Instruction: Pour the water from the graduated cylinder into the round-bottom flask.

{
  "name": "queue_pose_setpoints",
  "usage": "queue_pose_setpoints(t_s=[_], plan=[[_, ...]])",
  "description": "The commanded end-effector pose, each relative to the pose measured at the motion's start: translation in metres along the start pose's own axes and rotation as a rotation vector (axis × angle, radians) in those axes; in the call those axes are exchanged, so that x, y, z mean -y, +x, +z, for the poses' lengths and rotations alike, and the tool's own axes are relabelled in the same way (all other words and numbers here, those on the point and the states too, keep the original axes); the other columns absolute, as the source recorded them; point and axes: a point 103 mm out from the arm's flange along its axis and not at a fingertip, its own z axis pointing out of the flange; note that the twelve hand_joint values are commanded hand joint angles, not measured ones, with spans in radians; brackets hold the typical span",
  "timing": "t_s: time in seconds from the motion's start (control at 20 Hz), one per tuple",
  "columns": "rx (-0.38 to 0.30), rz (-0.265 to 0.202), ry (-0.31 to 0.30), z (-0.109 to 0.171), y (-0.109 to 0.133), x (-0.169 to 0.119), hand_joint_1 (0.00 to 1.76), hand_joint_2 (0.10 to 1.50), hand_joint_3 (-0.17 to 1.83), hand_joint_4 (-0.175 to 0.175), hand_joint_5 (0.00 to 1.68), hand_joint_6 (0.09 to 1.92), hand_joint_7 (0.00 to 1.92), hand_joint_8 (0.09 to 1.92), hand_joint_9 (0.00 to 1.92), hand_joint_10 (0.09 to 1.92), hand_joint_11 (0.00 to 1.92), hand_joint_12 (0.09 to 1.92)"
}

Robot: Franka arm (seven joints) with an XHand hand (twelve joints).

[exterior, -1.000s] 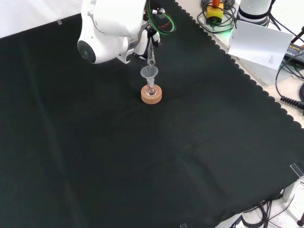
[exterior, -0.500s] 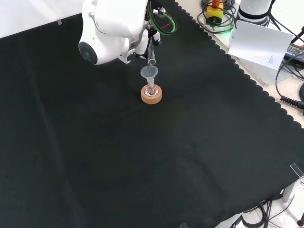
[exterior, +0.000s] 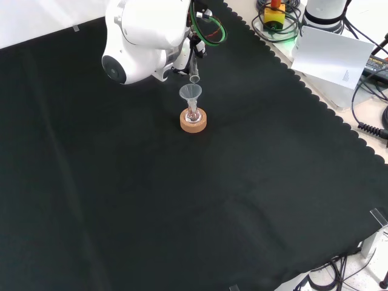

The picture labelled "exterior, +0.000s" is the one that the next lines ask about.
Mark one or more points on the clear plastic funnel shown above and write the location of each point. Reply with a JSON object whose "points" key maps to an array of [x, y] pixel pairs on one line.
{"points": [[190, 92]]}

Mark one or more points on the black power adapter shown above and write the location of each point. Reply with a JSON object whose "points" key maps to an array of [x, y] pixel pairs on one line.
{"points": [[377, 65]]}

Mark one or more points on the yellow stop button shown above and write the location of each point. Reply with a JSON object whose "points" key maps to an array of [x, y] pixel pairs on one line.
{"points": [[274, 16]]}

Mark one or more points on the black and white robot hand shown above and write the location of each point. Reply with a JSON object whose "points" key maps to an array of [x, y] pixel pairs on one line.
{"points": [[183, 57]]}

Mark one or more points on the pale board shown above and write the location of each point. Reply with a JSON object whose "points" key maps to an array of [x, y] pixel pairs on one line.
{"points": [[330, 57]]}

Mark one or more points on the black bench cloth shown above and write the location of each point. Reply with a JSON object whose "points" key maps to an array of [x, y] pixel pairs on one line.
{"points": [[151, 197]]}

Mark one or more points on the clear round-bottom flask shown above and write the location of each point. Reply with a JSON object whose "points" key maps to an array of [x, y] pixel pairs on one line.
{"points": [[194, 117]]}

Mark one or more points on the clear graduated cylinder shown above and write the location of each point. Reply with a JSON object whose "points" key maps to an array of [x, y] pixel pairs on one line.
{"points": [[194, 77]]}

